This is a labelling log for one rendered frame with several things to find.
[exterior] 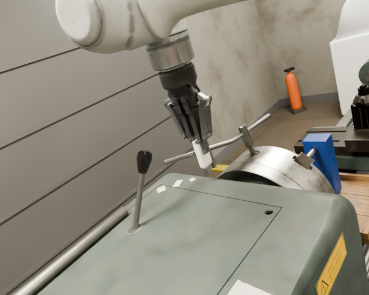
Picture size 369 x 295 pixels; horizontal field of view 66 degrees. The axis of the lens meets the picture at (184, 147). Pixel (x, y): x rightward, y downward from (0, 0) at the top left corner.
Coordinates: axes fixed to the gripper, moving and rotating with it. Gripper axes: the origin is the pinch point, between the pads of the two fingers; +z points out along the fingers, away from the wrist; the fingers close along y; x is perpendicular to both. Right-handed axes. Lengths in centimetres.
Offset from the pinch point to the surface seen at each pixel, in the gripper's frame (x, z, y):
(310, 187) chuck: -12.4, 14.5, -17.9
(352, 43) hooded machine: -308, 48, 55
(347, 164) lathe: -66, 43, -8
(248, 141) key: -14.0, 4.4, -2.9
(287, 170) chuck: -12.1, 10.4, -13.2
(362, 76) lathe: -122, 25, -1
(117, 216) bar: 20.5, 6.1, 11.0
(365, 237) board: -28, 42, -24
